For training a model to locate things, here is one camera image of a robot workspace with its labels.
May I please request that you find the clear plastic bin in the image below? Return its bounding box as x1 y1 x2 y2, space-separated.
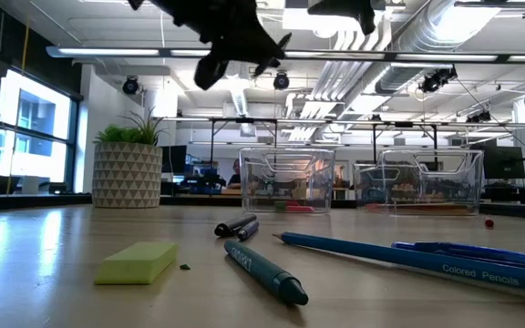
352 148 486 218
238 146 336 215

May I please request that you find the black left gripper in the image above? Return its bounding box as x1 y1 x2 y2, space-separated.
128 0 293 77

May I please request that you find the dark green crayon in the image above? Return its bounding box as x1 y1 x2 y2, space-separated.
223 239 310 307

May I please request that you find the short dark blue pen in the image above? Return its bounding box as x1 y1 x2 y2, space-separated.
237 220 261 242

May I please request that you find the blue colored pencil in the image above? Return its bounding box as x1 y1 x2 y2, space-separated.
272 231 525 297

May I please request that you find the large dark-framed window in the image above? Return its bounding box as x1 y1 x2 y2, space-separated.
0 67 81 195

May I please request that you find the black pen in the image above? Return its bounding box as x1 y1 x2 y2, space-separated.
213 212 258 238

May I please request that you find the black background rig frame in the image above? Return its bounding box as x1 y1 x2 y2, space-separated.
207 116 440 166

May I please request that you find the yellow pencil pink cap eraser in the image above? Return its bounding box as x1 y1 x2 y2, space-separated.
365 202 432 213

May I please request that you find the black computer monitor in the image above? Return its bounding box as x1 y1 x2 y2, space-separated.
160 144 189 175
469 144 525 180

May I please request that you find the black ceiling spotlight cluster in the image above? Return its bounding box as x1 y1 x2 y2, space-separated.
418 65 458 95

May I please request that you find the long linear ceiling light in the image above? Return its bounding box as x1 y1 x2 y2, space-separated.
46 44 525 66

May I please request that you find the person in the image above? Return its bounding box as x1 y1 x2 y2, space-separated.
225 158 246 190

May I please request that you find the potted succulent patterned pot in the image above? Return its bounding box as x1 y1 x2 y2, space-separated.
91 107 166 210

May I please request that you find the black aluminium table frame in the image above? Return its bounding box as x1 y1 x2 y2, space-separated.
0 192 525 223

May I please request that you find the yellow-green eraser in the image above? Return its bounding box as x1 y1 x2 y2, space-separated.
93 241 180 287

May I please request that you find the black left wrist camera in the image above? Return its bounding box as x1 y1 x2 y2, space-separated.
192 54 230 91

